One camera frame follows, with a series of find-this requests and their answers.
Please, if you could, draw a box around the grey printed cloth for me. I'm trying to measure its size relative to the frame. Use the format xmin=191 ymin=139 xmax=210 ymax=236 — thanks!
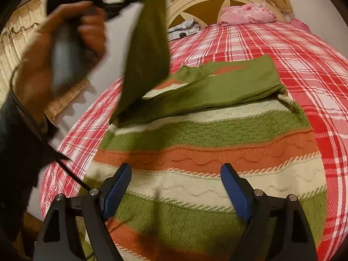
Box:
xmin=166 ymin=18 xmax=200 ymax=40

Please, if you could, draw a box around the pink pillow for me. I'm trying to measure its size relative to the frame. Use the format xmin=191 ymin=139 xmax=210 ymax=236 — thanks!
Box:
xmin=289 ymin=18 xmax=310 ymax=32

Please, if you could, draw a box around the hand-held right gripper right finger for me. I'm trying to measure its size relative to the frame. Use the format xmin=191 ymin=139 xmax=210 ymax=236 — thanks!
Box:
xmin=220 ymin=163 xmax=318 ymax=261

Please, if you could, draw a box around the person's left hand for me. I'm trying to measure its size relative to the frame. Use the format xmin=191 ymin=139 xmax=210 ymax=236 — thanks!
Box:
xmin=13 ymin=1 xmax=107 ymax=118

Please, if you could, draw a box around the cream wooden headboard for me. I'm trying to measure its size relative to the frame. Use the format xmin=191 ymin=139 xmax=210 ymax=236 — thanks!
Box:
xmin=164 ymin=0 xmax=289 ymax=30

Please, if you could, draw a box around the red white plaid blanket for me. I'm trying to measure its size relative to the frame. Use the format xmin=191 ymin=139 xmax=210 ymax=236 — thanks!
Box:
xmin=39 ymin=22 xmax=348 ymax=261

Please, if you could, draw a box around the person's left forearm dark sleeve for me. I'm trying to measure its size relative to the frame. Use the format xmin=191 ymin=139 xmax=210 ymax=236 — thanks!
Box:
xmin=0 ymin=91 xmax=70 ymax=251

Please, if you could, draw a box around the pink crumpled cloth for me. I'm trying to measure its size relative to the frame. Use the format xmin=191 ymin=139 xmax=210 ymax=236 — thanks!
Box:
xmin=219 ymin=3 xmax=276 ymax=25

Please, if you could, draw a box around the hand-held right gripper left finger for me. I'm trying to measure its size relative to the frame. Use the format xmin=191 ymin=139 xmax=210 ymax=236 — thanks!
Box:
xmin=34 ymin=163 xmax=132 ymax=261

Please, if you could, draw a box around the green orange cream striped sweater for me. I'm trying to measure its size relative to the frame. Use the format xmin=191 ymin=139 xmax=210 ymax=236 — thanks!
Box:
xmin=79 ymin=0 xmax=328 ymax=261

